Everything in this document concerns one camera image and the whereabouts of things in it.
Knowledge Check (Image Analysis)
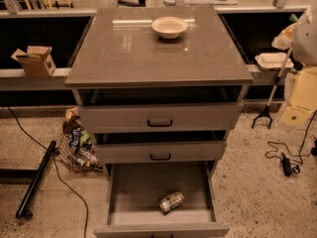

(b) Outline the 7up soda can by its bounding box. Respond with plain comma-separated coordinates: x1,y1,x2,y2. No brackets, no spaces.
158,191,184,214

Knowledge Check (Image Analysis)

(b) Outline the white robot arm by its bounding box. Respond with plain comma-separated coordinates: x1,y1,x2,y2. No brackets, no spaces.
293,6,317,65

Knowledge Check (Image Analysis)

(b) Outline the grey top drawer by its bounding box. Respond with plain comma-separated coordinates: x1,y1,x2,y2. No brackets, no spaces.
78,103,242,134

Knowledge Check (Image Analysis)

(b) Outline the grey drawer cabinet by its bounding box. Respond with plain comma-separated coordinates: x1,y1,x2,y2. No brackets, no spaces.
64,6,255,238

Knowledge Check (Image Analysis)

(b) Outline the grey middle drawer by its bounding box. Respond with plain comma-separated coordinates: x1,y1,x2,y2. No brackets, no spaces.
94,141,226,164

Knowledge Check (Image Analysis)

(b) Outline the grey open bottom drawer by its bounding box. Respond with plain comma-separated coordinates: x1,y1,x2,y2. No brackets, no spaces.
94,162,230,238

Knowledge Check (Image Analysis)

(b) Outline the white paper bowl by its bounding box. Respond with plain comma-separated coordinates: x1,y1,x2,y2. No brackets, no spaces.
152,17,188,40

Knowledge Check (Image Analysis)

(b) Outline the reacher grabber tool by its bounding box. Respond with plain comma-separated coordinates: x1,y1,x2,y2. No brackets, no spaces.
252,14,298,128

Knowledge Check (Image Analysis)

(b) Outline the white foam takeout container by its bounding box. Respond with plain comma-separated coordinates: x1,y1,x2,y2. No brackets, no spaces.
255,53,286,70

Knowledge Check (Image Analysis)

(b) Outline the brown cardboard box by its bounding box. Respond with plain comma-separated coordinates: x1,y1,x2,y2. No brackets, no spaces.
11,46,56,78

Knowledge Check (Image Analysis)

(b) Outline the black metal floor bar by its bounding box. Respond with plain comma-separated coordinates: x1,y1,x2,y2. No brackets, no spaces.
15,141,56,219

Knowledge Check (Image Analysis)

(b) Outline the black floor cable left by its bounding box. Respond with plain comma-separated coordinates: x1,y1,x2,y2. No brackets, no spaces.
0,92,90,238

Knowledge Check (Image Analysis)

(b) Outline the black power adapter with cable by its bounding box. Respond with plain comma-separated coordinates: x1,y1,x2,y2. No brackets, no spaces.
264,109,317,178

